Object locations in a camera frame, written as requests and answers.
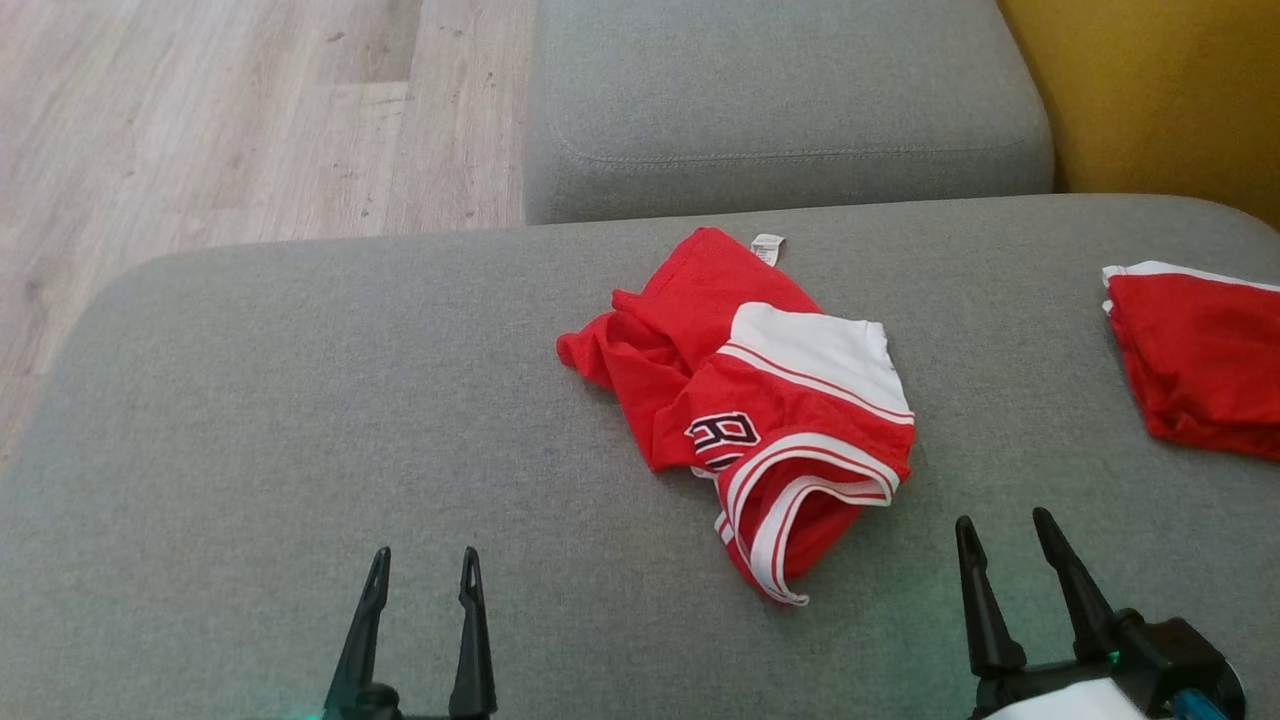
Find small grey sofa cushion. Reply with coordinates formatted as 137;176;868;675
524;0;1056;226

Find red white lettered jersey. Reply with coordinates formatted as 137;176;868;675
557;227;916;608

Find mustard yellow sofa cushion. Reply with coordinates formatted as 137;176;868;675
997;0;1280;232

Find large grey sofa seat cushion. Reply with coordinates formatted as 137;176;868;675
0;193;1280;720

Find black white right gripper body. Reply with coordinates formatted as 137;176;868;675
967;608;1247;720

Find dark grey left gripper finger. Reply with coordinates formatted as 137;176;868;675
321;546;393;714
448;546;498;719

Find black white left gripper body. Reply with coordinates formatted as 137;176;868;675
320;683;497;720

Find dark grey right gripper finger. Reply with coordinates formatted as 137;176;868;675
954;515;1029;680
1032;507;1119;664

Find red white striped shorts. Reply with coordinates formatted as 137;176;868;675
1102;261;1280;462

